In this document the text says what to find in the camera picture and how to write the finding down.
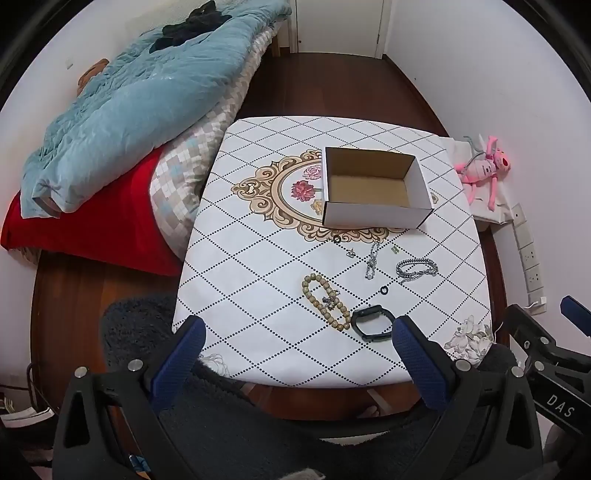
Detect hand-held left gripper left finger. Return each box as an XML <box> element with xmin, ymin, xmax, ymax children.
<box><xmin>53</xmin><ymin>316</ymin><xmax>207</xmax><ymax>480</ymax></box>

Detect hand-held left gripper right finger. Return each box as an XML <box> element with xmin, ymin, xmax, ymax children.
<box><xmin>392</xmin><ymin>315</ymin><xmax>544</xmax><ymax>480</ymax></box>

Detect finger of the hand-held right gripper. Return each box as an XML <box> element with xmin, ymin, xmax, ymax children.
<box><xmin>560</xmin><ymin>295</ymin><xmax>591</xmax><ymax>335</ymax></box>
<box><xmin>502</xmin><ymin>304</ymin><xmax>561</xmax><ymax>365</ymax></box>

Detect black band bracelet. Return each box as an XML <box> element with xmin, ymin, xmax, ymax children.
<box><xmin>350</xmin><ymin>305</ymin><xmax>398</xmax><ymax>342</ymax></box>

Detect wide silver chain bracelet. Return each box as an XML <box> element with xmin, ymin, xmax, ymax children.
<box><xmin>396</xmin><ymin>259</ymin><xmax>439</xmax><ymax>284</ymax></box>

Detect thin silver chain bracelet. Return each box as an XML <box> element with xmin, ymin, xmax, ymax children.
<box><xmin>365</xmin><ymin>241</ymin><xmax>383</xmax><ymax>281</ymax></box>

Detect wooden bead bracelet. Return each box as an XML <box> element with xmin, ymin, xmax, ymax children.
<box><xmin>301</xmin><ymin>274</ymin><xmax>352</xmax><ymax>331</ymax></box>

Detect cardboard box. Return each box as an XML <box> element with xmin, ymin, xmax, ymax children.
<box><xmin>321</xmin><ymin>146</ymin><xmax>434</xmax><ymax>229</ymax></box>

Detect white power strip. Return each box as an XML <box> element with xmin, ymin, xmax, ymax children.
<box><xmin>510</xmin><ymin>203</ymin><xmax>548</xmax><ymax>315</ymax></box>

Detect diamond pattern tablecloth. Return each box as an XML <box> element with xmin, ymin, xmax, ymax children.
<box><xmin>172</xmin><ymin>115</ymin><xmax>494</xmax><ymax>387</ymax></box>

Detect red blanket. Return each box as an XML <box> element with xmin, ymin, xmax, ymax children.
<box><xmin>0</xmin><ymin>145</ymin><xmax>183</xmax><ymax>278</ymax></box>

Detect pink plush toy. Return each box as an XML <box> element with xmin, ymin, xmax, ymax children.
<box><xmin>455</xmin><ymin>135</ymin><xmax>513</xmax><ymax>210</ymax></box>

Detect checkered bed sheet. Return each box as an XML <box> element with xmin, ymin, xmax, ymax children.
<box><xmin>150</xmin><ymin>23</ymin><xmax>280</xmax><ymax>261</ymax></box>

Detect grey clothes hanger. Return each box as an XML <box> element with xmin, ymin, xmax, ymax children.
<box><xmin>463</xmin><ymin>136</ymin><xmax>490</xmax><ymax>171</ymax></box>

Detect light blue quilt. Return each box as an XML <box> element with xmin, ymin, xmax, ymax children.
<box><xmin>19</xmin><ymin>0</ymin><xmax>293</xmax><ymax>219</ymax></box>

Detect brown plush toy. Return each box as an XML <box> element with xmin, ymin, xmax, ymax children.
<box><xmin>77</xmin><ymin>58</ymin><xmax>110</xmax><ymax>93</ymax></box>

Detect black clothes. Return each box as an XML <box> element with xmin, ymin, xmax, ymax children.
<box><xmin>150</xmin><ymin>0</ymin><xmax>233</xmax><ymax>51</ymax></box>

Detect white door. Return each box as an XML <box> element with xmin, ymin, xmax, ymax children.
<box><xmin>295</xmin><ymin>0</ymin><xmax>386</xmax><ymax>58</ymax></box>

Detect black cable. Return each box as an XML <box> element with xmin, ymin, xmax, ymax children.
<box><xmin>25</xmin><ymin>362</ymin><xmax>51</xmax><ymax>409</ymax></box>

